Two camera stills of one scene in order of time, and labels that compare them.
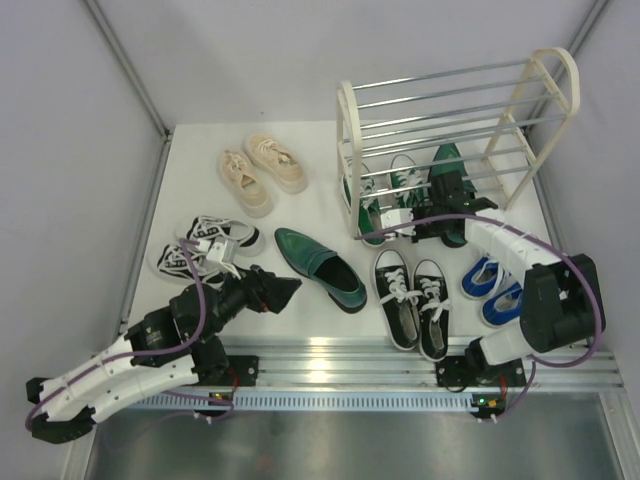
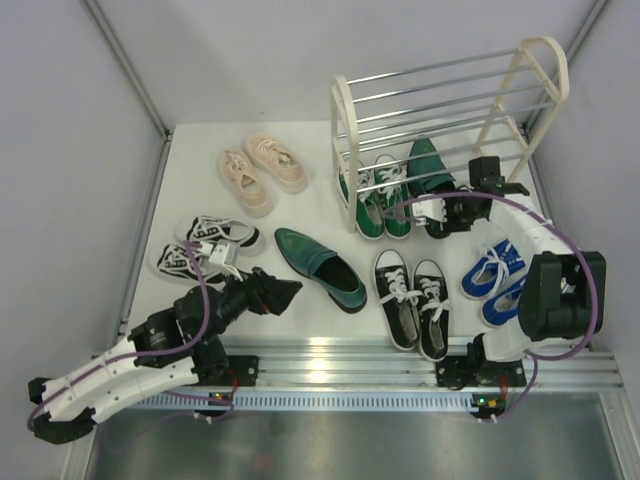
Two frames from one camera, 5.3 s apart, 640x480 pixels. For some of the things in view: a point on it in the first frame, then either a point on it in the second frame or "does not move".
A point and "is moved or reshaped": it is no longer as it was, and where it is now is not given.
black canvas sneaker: [431, 296] does not move
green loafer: [448, 159] → [439, 185]
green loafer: [341, 285] does not move
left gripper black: [264, 290] does not move
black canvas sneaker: [397, 300] does not move
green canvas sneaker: [408, 180] is moved or reshaped
